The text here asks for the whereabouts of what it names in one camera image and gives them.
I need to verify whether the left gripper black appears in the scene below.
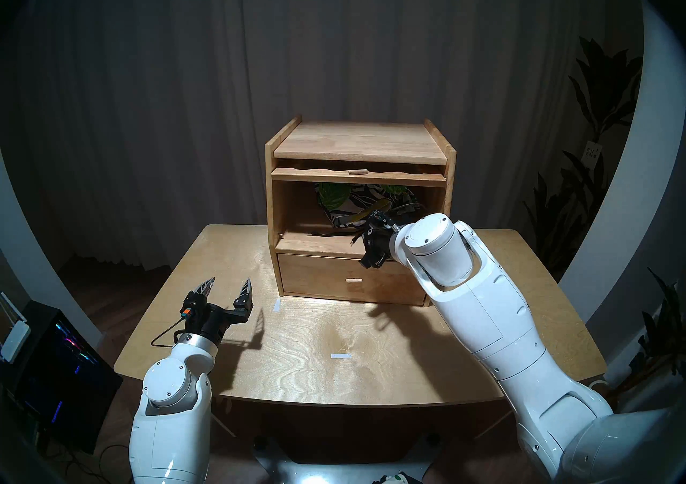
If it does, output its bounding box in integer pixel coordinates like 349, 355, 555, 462
176, 276, 253, 348

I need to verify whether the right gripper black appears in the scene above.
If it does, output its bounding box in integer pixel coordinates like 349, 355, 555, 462
362, 215, 400, 258

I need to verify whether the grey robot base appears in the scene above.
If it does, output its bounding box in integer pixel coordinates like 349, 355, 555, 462
252, 435, 440, 484

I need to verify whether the deep wooden drawer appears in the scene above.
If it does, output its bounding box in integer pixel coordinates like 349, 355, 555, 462
277, 252, 432, 306

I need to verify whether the shallow wooden pull-out tray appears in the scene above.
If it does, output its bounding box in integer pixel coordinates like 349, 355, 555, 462
271, 164, 448, 187

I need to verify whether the wooden cabinet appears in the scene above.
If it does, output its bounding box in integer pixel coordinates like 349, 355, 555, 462
265, 116, 457, 308

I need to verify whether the black computer tower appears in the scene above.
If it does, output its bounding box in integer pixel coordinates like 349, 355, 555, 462
0, 301, 124, 454

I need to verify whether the grey curtain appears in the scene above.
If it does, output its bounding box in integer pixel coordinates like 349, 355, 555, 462
0, 0, 644, 274

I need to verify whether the white box device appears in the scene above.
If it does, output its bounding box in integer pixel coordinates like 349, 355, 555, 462
0, 293, 31, 363

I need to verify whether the tall dark leafy plant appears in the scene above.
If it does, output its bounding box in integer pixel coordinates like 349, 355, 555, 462
523, 37, 644, 280

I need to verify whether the small potted plant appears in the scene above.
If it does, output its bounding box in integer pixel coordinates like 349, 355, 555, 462
611, 268, 686, 398

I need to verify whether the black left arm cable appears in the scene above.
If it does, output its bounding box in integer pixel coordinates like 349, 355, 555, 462
151, 317, 185, 348

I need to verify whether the black floor cable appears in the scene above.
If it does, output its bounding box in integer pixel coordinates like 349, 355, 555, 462
54, 440, 137, 484

